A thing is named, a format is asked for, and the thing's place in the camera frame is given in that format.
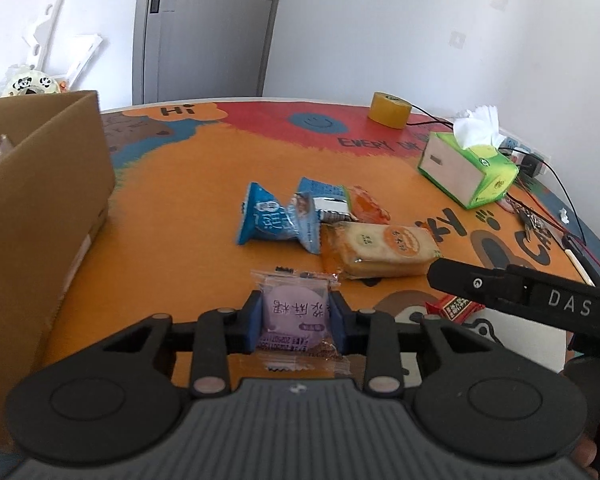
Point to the red snack packet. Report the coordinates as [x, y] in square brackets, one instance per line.
[455, 308]

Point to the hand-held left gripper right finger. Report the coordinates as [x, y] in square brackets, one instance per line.
[337, 321]

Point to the black charger plug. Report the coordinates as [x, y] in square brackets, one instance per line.
[530, 164]

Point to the blue snack packet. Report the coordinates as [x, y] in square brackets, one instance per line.
[267, 217]
[312, 207]

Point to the green tissue box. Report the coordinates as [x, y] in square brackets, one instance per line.
[455, 170]

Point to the person's right hand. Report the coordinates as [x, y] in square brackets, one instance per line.
[586, 455]

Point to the orange cracker packet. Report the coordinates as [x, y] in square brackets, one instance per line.
[380, 247]

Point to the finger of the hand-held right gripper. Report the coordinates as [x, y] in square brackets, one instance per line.
[460, 280]

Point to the brown cardboard box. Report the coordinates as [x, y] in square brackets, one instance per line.
[30, 200]

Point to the grey door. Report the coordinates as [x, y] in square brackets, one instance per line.
[205, 35]

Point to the white outlet cover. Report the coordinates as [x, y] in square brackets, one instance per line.
[457, 38]

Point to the yellow tape roll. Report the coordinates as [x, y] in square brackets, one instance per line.
[387, 110]

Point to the orange snack packet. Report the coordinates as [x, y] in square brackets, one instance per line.
[367, 205]

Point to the short white foam board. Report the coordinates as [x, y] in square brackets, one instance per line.
[82, 57]

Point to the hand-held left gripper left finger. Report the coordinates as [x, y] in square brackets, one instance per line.
[252, 321]

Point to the purple mochi packet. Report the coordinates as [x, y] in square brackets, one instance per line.
[292, 310]

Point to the long white foam board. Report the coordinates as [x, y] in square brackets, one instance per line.
[45, 20]

